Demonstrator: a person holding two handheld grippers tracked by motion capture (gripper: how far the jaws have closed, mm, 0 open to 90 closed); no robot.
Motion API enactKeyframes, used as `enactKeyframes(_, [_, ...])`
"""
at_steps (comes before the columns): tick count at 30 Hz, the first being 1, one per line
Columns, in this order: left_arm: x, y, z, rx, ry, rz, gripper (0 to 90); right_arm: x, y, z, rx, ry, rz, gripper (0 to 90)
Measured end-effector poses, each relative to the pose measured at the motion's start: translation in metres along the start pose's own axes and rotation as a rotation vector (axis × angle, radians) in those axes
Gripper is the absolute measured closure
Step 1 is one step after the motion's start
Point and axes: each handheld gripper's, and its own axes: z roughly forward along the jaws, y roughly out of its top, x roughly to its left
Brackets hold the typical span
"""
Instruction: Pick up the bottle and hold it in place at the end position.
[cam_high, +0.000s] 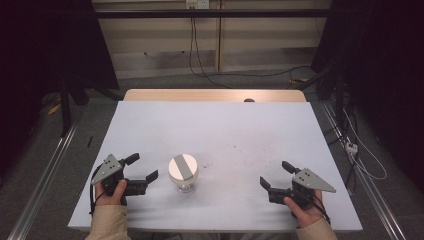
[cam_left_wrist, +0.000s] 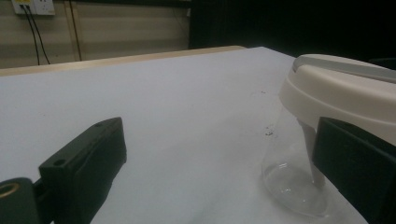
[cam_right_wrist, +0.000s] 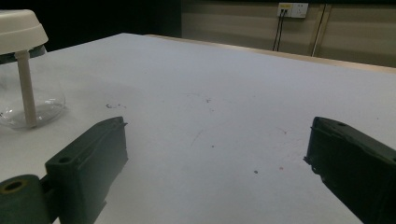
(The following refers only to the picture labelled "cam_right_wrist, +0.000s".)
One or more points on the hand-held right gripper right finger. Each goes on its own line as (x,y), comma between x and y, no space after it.
(358,165)

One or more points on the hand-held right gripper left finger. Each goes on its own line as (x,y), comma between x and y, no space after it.
(90,155)

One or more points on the white lid with shaft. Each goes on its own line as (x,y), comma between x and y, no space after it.
(18,31)

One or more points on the beige vertical wall strip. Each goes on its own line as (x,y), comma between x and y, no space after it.
(318,31)

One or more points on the white wall socket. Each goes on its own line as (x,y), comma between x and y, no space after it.
(294,10)

